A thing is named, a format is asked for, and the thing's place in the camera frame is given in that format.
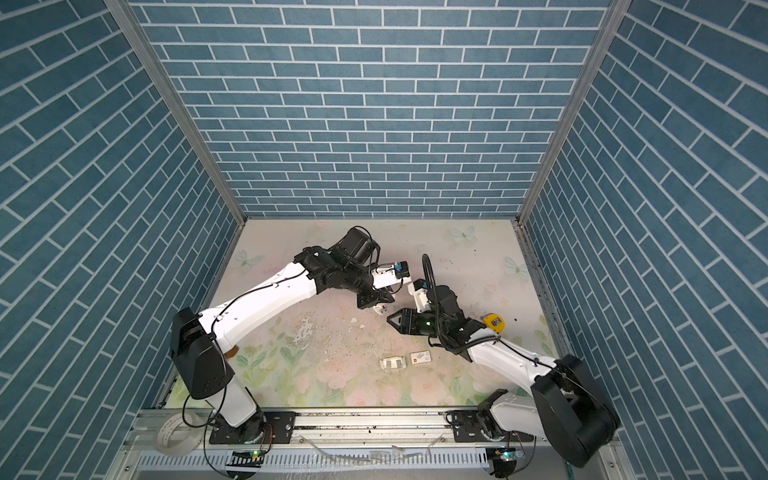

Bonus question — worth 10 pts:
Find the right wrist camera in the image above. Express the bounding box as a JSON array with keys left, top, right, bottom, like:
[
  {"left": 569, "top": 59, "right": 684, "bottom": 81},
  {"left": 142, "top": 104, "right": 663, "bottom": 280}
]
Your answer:
[{"left": 408, "top": 279, "right": 430, "bottom": 313}]

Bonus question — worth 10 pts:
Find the aluminium front rail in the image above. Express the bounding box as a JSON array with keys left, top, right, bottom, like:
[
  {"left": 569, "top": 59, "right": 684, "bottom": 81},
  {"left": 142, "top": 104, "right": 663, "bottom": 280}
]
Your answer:
[{"left": 123, "top": 396, "right": 552, "bottom": 452}]

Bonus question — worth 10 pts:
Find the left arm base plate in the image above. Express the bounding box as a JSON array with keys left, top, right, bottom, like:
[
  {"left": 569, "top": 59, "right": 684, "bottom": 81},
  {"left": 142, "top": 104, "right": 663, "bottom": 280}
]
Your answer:
[{"left": 209, "top": 410, "right": 297, "bottom": 445}]

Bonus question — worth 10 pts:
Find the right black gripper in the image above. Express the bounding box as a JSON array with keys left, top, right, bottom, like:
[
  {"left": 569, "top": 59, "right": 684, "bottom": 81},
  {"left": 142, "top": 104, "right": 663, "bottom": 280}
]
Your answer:
[{"left": 386, "top": 306, "right": 448, "bottom": 338}]

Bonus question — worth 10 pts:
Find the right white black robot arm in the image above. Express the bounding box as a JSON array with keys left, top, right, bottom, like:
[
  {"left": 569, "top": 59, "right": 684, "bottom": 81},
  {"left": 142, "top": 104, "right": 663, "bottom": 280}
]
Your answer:
[{"left": 387, "top": 255, "right": 621, "bottom": 467}]

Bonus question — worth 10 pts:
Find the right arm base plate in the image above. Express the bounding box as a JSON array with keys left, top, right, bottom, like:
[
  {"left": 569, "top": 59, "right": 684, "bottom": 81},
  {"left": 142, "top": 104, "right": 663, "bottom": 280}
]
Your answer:
[{"left": 443, "top": 410, "right": 534, "bottom": 443}]

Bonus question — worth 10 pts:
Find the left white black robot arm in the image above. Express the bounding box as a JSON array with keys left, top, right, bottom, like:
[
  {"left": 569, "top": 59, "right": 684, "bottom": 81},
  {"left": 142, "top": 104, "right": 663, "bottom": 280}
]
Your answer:
[{"left": 169, "top": 226, "right": 410, "bottom": 428}]

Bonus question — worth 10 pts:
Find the white staple box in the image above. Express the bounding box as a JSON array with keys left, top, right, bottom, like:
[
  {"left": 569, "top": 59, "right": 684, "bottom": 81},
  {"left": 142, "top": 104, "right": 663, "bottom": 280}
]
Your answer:
[{"left": 409, "top": 350, "right": 432, "bottom": 366}]

